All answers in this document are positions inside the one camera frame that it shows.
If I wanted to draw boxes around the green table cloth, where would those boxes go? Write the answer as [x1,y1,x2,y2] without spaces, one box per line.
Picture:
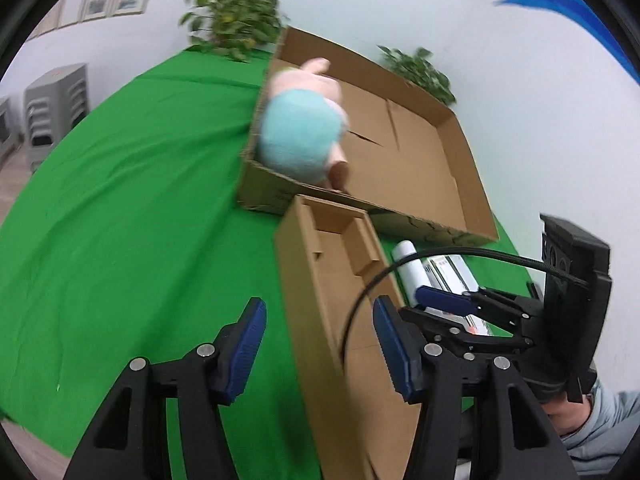
[0,45,534,480]

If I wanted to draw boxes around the large open cardboard box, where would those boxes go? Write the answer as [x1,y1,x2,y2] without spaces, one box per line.
[238,27,498,246]

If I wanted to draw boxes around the pink pig plush toy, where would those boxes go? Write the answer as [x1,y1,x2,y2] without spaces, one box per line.
[257,58,349,192]

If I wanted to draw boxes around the stacked grey plastic stools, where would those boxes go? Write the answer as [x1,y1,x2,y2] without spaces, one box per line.
[24,63,90,174]

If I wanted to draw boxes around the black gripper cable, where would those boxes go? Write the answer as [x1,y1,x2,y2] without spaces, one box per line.
[338,246,591,366]

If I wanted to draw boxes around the green white package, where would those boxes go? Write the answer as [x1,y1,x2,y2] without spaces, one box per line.
[423,255,492,336]

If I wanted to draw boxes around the long narrow cardboard tray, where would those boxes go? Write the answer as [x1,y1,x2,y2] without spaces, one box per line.
[274,195,419,480]

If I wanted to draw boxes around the leafy potted plant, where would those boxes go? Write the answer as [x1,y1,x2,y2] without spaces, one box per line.
[178,0,284,63]
[378,46,457,106]

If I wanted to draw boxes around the person's right hand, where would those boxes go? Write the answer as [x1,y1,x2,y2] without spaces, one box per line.
[541,392,592,437]

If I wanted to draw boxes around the white hair dryer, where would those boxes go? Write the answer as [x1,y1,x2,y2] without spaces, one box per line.
[392,240,432,307]

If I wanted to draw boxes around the grey sleeved right forearm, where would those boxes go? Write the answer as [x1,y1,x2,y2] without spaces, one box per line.
[561,380,639,476]

